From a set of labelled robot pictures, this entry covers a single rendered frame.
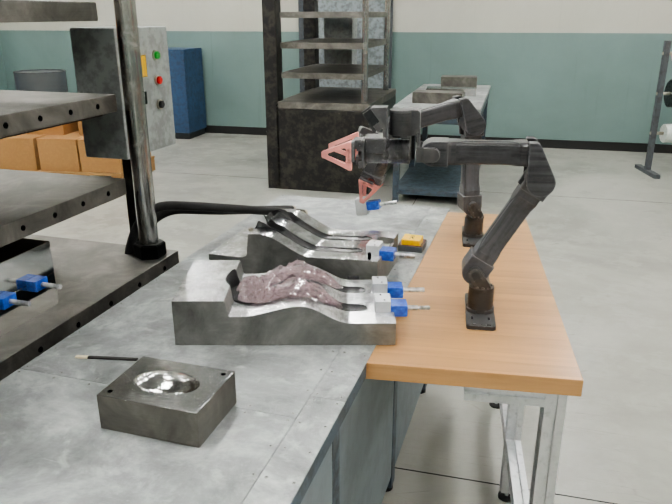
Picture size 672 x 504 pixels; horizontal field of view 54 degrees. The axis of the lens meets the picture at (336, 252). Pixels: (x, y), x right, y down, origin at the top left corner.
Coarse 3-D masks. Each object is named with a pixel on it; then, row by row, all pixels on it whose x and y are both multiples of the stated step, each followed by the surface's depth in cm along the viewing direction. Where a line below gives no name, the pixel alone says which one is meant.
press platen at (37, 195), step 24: (0, 192) 185; (24, 192) 185; (48, 192) 185; (72, 192) 185; (96, 192) 188; (120, 192) 199; (0, 216) 163; (24, 216) 163; (48, 216) 170; (72, 216) 179; (0, 240) 156
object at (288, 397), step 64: (192, 256) 206; (128, 320) 163; (0, 384) 135; (64, 384) 135; (256, 384) 134; (320, 384) 134; (0, 448) 115; (64, 448) 115; (128, 448) 115; (192, 448) 115; (256, 448) 115; (320, 448) 115
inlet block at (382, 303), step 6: (378, 294) 157; (384, 294) 157; (378, 300) 154; (384, 300) 154; (390, 300) 154; (396, 300) 157; (402, 300) 157; (378, 306) 153; (384, 306) 153; (390, 306) 153; (396, 306) 154; (402, 306) 154; (408, 306) 156; (414, 306) 156; (420, 306) 156; (426, 306) 156; (396, 312) 154; (402, 312) 154
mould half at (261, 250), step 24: (240, 240) 201; (264, 240) 184; (288, 240) 185; (312, 240) 192; (336, 240) 194; (264, 264) 186; (312, 264) 181; (336, 264) 179; (360, 264) 177; (384, 264) 184
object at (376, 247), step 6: (372, 240) 183; (378, 240) 183; (366, 246) 180; (372, 246) 179; (378, 246) 179; (384, 246) 183; (366, 252) 180; (372, 252) 180; (378, 252) 179; (384, 252) 179; (390, 252) 179; (396, 252) 180; (384, 258) 180; (390, 258) 179
